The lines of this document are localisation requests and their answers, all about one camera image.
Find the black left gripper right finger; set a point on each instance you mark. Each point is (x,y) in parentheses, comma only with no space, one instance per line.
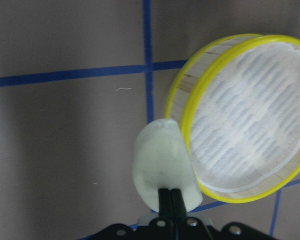
(178,205)

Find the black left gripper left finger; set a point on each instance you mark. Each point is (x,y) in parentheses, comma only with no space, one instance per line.
(164,201)

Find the yellow rimmed bamboo steamer tray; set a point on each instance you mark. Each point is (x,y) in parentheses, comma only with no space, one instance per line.
(237,103)

